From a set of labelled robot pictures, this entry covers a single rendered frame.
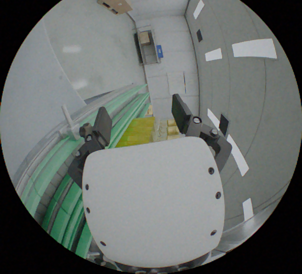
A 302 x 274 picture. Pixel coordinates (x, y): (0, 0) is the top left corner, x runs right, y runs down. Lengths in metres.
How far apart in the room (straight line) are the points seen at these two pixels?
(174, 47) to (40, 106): 5.16
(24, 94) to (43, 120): 0.13
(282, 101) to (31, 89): 2.06
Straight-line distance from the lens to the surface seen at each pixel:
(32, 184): 0.25
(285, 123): 1.70
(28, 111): 0.40
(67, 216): 0.24
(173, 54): 5.12
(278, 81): 1.74
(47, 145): 0.27
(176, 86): 5.07
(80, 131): 0.18
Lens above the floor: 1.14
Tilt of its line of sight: 13 degrees down
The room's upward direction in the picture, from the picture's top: 86 degrees clockwise
